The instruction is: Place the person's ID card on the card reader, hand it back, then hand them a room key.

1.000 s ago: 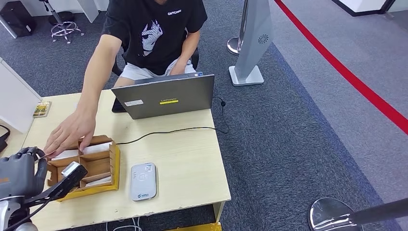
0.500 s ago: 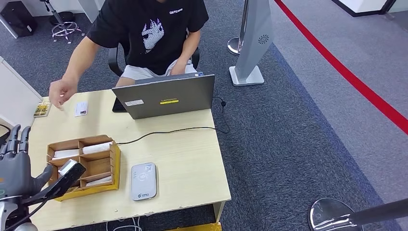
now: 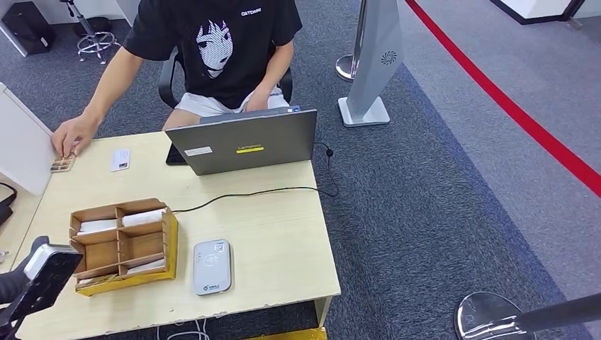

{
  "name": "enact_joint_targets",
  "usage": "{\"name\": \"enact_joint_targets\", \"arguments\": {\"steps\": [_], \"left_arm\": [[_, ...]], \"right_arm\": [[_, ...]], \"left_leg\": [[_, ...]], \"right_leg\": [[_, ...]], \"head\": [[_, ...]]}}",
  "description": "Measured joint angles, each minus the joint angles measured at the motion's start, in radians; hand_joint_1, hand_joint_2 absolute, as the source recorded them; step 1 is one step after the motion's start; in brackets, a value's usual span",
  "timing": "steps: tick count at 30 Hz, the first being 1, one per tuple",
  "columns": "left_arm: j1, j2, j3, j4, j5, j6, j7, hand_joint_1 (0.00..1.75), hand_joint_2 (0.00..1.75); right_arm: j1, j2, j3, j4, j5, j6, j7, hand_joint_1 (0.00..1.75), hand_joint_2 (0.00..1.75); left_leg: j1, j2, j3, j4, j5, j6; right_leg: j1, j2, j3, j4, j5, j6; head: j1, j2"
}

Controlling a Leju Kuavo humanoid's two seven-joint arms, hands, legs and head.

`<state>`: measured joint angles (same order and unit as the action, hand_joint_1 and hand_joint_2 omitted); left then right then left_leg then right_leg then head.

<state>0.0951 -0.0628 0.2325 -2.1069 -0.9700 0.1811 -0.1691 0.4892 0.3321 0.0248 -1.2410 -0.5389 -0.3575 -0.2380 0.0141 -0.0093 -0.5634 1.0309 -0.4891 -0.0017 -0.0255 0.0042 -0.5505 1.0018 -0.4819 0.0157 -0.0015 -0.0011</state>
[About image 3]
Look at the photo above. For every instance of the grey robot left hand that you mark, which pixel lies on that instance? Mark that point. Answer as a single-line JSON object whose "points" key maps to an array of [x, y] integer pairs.
{"points": [[11, 286]]}

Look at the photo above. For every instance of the person's left hand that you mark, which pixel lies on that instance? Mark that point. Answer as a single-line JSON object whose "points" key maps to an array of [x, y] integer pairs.
{"points": [[258, 99]]}

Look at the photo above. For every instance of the person's right hand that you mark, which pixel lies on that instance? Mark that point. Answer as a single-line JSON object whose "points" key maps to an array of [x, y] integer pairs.
{"points": [[75, 136]]}

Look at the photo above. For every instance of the yellow picture hotel key card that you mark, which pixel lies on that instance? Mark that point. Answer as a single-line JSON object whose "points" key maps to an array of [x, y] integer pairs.
{"points": [[62, 164]]}

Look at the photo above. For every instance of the white ID card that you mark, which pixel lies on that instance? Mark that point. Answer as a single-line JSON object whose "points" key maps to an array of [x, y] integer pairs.
{"points": [[120, 159]]}

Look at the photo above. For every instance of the person's left forearm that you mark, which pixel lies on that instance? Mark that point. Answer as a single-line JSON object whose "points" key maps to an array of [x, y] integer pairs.
{"points": [[277, 65]]}

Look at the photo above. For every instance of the person's right forearm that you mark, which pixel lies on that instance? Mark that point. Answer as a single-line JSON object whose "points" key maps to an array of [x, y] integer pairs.
{"points": [[115, 84]]}

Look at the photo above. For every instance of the person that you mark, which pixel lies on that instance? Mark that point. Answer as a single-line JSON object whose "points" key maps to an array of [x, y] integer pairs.
{"points": [[225, 51]]}

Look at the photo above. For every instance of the picture key card stack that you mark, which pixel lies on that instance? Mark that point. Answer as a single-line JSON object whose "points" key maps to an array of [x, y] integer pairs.
{"points": [[96, 280], [148, 266]]}

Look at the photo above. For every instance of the white card stack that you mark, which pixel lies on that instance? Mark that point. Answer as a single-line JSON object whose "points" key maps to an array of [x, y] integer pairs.
{"points": [[143, 217], [97, 226]]}

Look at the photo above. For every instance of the grey card reader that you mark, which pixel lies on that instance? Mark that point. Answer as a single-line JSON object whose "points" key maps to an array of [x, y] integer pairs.
{"points": [[212, 267]]}

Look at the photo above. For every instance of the small metal piece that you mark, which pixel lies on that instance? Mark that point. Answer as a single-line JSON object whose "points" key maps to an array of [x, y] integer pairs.
{"points": [[2, 256]]}

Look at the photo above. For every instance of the grey laptop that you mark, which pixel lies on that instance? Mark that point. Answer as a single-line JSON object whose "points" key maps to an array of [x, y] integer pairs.
{"points": [[244, 144]]}

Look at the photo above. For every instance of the white partition panel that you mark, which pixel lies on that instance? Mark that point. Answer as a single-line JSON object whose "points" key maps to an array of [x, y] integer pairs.
{"points": [[23, 145]]}

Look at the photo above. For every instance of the chrome stool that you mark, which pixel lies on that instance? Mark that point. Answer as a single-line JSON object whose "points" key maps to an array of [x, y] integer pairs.
{"points": [[96, 44]]}

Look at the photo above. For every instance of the black flat pad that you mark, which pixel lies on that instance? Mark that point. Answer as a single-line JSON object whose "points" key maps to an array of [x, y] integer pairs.
{"points": [[174, 158]]}

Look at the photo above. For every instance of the black case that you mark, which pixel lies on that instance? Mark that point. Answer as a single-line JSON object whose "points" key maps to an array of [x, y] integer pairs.
{"points": [[26, 27]]}

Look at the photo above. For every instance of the grey standing sign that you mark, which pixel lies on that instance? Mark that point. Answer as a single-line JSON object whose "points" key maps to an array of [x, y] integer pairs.
{"points": [[375, 56]]}

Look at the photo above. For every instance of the yellow box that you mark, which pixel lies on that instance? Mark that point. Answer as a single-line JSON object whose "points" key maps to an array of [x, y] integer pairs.
{"points": [[296, 335]]}

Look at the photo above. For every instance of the red floor tape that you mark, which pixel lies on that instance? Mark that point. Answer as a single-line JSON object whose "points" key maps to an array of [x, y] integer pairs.
{"points": [[516, 117]]}

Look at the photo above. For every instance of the white platform with black edge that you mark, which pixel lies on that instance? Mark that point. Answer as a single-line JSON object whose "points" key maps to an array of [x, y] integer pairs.
{"points": [[535, 7]]}

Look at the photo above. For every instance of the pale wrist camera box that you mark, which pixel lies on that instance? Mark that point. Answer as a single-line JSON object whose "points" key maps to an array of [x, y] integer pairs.
{"points": [[42, 258]]}

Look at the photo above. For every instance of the chrome stanchion post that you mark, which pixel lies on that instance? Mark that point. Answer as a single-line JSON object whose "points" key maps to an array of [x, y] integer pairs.
{"points": [[345, 68]]}

